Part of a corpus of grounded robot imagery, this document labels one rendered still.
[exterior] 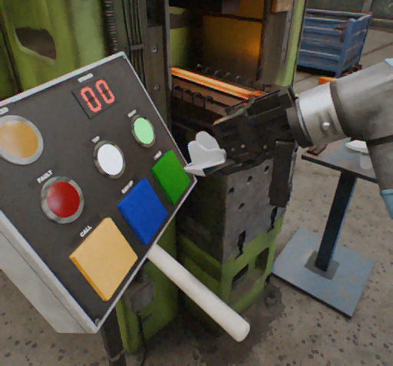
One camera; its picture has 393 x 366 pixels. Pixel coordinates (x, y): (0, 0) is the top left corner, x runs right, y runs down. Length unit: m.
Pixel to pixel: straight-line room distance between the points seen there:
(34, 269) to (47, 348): 1.22
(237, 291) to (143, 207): 1.03
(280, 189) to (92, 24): 0.51
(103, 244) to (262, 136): 0.26
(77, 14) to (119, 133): 0.31
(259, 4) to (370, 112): 0.84
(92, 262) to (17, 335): 1.30
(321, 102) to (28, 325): 1.54
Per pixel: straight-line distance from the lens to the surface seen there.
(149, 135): 0.57
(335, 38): 4.64
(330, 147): 1.40
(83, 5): 0.76
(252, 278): 1.54
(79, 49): 0.77
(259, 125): 0.47
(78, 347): 1.60
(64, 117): 0.47
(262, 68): 1.24
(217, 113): 0.91
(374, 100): 0.43
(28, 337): 1.69
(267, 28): 1.21
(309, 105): 0.44
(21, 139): 0.42
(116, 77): 0.57
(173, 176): 0.58
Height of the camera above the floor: 1.34
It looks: 32 degrees down
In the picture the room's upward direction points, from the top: straight up
